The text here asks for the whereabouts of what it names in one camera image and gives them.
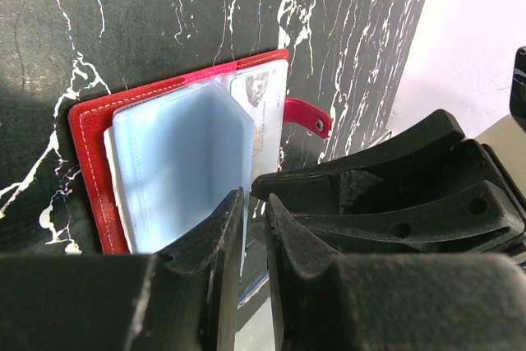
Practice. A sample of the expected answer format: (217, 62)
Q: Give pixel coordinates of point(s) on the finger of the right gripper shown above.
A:
(480, 218)
(421, 168)

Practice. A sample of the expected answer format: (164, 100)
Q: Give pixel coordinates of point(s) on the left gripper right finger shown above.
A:
(325, 300)

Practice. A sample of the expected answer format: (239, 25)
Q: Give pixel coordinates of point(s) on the red leather card holder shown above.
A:
(157, 159)

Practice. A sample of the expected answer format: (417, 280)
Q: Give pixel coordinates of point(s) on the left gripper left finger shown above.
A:
(184, 297)

